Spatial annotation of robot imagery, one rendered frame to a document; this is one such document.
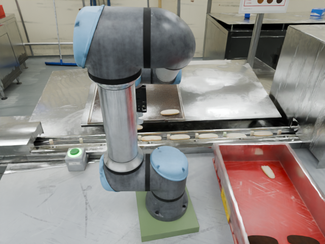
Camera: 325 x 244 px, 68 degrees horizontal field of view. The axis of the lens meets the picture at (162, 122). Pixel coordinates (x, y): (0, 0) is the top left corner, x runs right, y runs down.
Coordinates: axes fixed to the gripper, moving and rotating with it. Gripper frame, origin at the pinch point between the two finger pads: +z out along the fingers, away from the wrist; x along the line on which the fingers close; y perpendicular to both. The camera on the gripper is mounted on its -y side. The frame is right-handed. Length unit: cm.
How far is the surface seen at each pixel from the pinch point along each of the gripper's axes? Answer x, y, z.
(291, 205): -40, 60, 11
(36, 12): 369, -181, 14
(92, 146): -5.3, -18.6, 7.7
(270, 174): -24, 58, 10
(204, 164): -15.8, 32.2, 11.7
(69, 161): -16.7, -25.5, 5.9
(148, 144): -5.1, 7.3, 7.6
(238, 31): 166, 105, -1
